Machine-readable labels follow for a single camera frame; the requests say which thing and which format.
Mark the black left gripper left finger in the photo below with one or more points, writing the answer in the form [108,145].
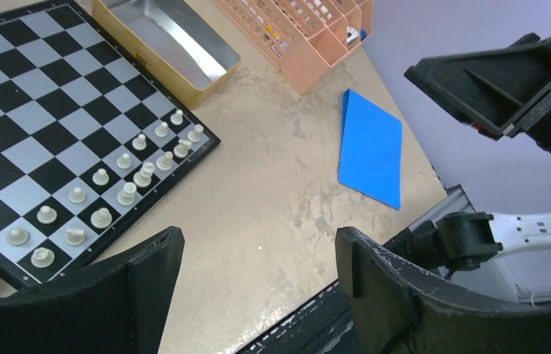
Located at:
[117,305]

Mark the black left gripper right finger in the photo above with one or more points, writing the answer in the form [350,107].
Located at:
[399,307]

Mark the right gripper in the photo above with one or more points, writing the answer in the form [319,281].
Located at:
[499,92]

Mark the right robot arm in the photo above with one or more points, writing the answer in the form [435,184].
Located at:
[463,241]

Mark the white bishop chess piece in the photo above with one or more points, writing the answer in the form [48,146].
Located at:
[101,218]
[165,161]

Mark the white pawn chess piece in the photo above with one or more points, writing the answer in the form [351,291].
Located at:
[46,215]
[139,142]
[177,117]
[162,130]
[124,161]

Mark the yellow tray of white pieces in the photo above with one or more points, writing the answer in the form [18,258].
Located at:
[174,43]

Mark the black base bar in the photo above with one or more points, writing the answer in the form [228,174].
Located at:
[323,324]

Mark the blue flat sheet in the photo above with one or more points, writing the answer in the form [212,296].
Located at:
[370,158]

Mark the black and white chessboard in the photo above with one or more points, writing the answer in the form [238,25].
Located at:
[71,102]

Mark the orange file organizer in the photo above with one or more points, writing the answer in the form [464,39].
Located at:
[303,39]

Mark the aluminium frame rail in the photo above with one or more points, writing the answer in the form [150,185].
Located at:
[456,201]

